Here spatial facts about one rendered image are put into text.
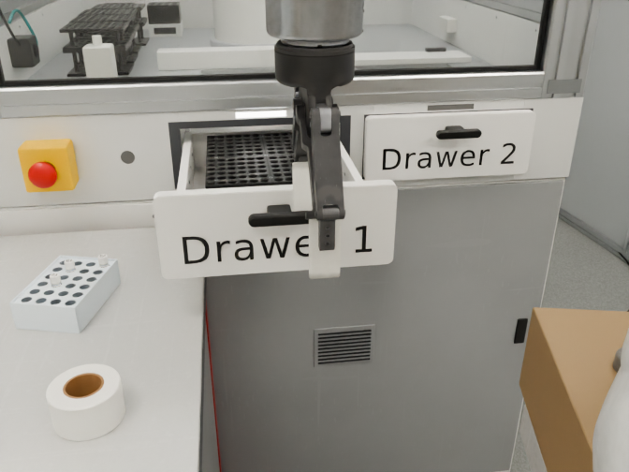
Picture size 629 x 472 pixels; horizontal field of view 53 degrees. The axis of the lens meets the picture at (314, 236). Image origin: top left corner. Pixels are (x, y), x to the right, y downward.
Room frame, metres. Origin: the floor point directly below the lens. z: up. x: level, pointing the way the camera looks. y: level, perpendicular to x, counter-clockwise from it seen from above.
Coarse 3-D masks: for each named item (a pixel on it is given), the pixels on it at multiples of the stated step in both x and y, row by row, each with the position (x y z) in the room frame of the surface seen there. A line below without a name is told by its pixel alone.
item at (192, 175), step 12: (192, 132) 1.03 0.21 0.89; (204, 132) 1.03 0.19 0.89; (216, 132) 1.03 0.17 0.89; (228, 132) 1.03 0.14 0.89; (240, 132) 1.03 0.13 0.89; (252, 132) 1.03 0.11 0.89; (264, 132) 1.03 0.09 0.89; (276, 132) 1.04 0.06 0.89; (192, 144) 1.00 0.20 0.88; (204, 144) 1.02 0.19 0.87; (192, 156) 0.97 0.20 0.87; (204, 156) 1.02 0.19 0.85; (348, 156) 0.90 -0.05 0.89; (180, 168) 0.85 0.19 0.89; (192, 168) 0.95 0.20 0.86; (204, 168) 1.01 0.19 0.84; (348, 168) 0.85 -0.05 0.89; (180, 180) 0.80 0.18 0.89; (192, 180) 0.92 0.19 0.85; (204, 180) 0.95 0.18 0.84; (348, 180) 0.85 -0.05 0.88; (360, 180) 0.80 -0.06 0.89
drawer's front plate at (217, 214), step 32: (160, 192) 0.68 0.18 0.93; (192, 192) 0.68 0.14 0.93; (224, 192) 0.68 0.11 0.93; (256, 192) 0.68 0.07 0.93; (288, 192) 0.69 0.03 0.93; (352, 192) 0.70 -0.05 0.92; (384, 192) 0.70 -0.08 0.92; (160, 224) 0.66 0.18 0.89; (192, 224) 0.67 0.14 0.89; (224, 224) 0.67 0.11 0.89; (352, 224) 0.70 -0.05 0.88; (384, 224) 0.70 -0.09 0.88; (160, 256) 0.66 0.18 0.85; (192, 256) 0.67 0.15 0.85; (224, 256) 0.67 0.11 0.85; (256, 256) 0.68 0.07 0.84; (288, 256) 0.69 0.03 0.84; (352, 256) 0.70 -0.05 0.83; (384, 256) 0.70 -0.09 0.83
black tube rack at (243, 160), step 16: (208, 144) 0.95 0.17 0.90; (224, 144) 0.94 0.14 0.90; (240, 144) 0.94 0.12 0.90; (256, 144) 0.94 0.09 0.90; (272, 144) 0.94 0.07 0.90; (288, 144) 0.95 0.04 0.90; (208, 160) 0.87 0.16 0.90; (224, 160) 0.87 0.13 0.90; (240, 160) 0.88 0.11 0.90; (256, 160) 0.87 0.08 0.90; (272, 160) 0.87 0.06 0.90; (288, 160) 0.87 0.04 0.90; (208, 176) 0.80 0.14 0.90; (224, 176) 0.80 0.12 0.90; (240, 176) 0.81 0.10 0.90; (256, 176) 0.81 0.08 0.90; (272, 176) 0.80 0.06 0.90; (288, 176) 0.80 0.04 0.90
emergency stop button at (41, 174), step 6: (42, 162) 0.87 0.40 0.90; (30, 168) 0.87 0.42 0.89; (36, 168) 0.87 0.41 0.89; (42, 168) 0.87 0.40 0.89; (48, 168) 0.87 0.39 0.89; (30, 174) 0.86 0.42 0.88; (36, 174) 0.86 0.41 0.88; (42, 174) 0.86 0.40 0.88; (48, 174) 0.87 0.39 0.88; (54, 174) 0.87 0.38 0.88; (30, 180) 0.87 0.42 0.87; (36, 180) 0.86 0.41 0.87; (42, 180) 0.86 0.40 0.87; (48, 180) 0.87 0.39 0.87; (54, 180) 0.87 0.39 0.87; (42, 186) 0.87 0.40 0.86; (48, 186) 0.87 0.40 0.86
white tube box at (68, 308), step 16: (64, 256) 0.76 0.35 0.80; (48, 272) 0.72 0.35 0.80; (64, 272) 0.72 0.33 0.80; (80, 272) 0.73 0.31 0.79; (96, 272) 0.73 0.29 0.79; (112, 272) 0.74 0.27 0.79; (32, 288) 0.68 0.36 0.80; (48, 288) 0.68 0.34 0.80; (64, 288) 0.68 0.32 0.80; (80, 288) 0.69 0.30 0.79; (96, 288) 0.69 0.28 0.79; (112, 288) 0.73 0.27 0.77; (16, 304) 0.64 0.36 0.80; (32, 304) 0.64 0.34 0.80; (48, 304) 0.64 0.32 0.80; (64, 304) 0.64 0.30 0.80; (80, 304) 0.65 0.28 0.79; (96, 304) 0.68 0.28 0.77; (16, 320) 0.64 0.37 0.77; (32, 320) 0.64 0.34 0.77; (48, 320) 0.64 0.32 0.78; (64, 320) 0.63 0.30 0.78; (80, 320) 0.64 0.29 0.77
